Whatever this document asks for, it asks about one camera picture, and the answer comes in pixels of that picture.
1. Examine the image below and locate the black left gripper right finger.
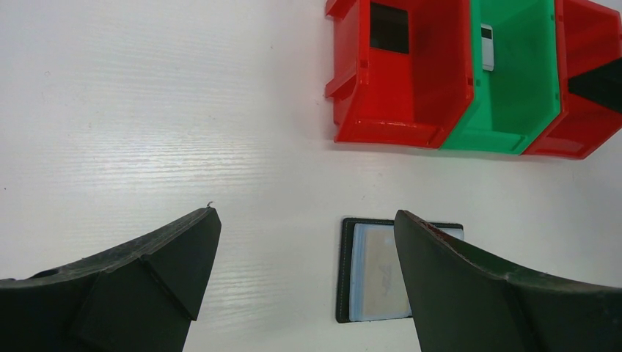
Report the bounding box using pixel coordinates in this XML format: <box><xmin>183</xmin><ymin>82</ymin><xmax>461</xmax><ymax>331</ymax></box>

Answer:
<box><xmin>394</xmin><ymin>210</ymin><xmax>621</xmax><ymax>351</ymax></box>

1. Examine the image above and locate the black card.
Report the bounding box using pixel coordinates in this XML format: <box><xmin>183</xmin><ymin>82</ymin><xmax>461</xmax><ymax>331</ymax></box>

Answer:
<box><xmin>370</xmin><ymin>2</ymin><xmax>409</xmax><ymax>54</ymax></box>

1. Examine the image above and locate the red plastic bin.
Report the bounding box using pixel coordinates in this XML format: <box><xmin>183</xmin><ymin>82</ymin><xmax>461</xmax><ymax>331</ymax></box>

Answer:
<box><xmin>324</xmin><ymin>0</ymin><xmax>474</xmax><ymax>149</ymax></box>
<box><xmin>523</xmin><ymin>1</ymin><xmax>621</xmax><ymax>159</ymax></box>

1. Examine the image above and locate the red plastic bin right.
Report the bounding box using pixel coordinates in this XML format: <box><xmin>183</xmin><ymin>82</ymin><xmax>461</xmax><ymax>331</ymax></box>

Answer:
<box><xmin>523</xmin><ymin>1</ymin><xmax>621</xmax><ymax>159</ymax></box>

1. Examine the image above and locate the black leather card holder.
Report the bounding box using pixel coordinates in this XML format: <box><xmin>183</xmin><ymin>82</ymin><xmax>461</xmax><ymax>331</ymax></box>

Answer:
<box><xmin>335</xmin><ymin>217</ymin><xmax>465</xmax><ymax>325</ymax></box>

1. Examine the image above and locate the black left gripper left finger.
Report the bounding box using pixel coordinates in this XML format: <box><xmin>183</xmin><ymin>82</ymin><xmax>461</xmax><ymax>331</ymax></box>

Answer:
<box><xmin>1</xmin><ymin>207</ymin><xmax>222</xmax><ymax>351</ymax></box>

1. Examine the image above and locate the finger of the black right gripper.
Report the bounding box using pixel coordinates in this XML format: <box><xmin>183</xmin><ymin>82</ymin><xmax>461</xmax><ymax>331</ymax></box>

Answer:
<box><xmin>568</xmin><ymin>58</ymin><xmax>621</xmax><ymax>113</ymax></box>

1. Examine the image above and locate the green plastic bin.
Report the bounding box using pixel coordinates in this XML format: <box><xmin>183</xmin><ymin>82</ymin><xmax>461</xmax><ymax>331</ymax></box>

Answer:
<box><xmin>442</xmin><ymin>0</ymin><xmax>560</xmax><ymax>155</ymax></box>

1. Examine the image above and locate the silver magnetic stripe card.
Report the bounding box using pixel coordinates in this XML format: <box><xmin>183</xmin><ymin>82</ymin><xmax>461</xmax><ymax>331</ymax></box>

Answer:
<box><xmin>480</xmin><ymin>23</ymin><xmax>495</xmax><ymax>72</ymax></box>

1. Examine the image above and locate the red plastic bin left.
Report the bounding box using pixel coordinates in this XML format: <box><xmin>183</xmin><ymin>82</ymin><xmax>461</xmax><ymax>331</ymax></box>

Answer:
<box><xmin>324</xmin><ymin>0</ymin><xmax>474</xmax><ymax>149</ymax></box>

